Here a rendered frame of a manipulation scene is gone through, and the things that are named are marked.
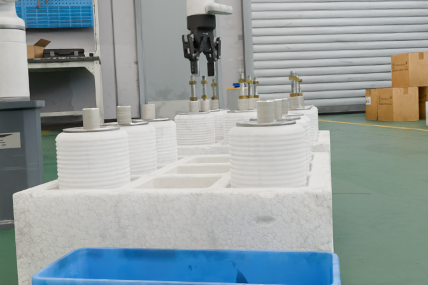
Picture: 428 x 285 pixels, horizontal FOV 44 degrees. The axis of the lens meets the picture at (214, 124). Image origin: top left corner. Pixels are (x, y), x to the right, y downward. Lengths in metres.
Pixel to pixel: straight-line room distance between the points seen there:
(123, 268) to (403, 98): 4.39
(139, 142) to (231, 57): 5.68
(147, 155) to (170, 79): 5.51
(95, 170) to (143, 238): 0.11
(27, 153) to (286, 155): 0.81
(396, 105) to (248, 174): 4.27
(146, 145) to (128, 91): 5.48
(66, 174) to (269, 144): 0.27
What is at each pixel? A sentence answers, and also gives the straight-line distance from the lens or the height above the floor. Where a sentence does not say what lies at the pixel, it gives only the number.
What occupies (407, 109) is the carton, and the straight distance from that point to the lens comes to 4.92.
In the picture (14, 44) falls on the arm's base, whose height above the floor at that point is 0.43.
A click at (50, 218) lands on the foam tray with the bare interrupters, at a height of 0.15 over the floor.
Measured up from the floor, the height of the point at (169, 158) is 0.19.
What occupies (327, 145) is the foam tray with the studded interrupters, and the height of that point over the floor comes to 0.18.
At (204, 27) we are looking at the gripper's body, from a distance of 1.34.
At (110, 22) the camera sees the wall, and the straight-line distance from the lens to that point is 6.35.
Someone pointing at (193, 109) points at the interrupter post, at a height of 0.26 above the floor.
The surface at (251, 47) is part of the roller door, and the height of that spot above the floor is 0.87.
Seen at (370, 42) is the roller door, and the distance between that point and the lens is 7.01.
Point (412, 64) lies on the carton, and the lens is 4.95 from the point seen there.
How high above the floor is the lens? 0.29
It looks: 3 degrees down
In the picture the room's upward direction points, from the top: 3 degrees counter-clockwise
